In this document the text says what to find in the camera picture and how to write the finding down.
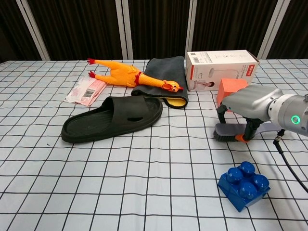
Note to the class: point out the blue studded building block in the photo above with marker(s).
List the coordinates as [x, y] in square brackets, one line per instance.
[235, 192]

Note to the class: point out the black rubber slipper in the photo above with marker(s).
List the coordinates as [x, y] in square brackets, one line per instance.
[84, 127]

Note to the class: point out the dark folding partition screen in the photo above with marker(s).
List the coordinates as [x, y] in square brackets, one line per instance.
[72, 24]

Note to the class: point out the pink mask packet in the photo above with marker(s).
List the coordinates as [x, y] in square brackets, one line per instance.
[81, 92]

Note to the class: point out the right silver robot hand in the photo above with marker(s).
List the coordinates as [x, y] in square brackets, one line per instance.
[250, 101]

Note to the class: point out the yellow rubber chicken toy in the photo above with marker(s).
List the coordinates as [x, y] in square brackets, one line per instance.
[120, 72]

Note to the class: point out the white product carton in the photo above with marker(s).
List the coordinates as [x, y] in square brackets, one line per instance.
[216, 57]

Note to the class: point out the grey cleaning brush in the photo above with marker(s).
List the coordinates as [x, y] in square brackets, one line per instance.
[223, 128]

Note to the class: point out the orange foam cube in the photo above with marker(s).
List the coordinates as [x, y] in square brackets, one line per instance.
[228, 89]

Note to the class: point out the grey folded towel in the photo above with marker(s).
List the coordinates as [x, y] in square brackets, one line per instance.
[163, 69]

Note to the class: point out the checkered tablecloth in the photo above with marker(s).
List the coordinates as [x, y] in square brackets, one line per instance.
[144, 180]

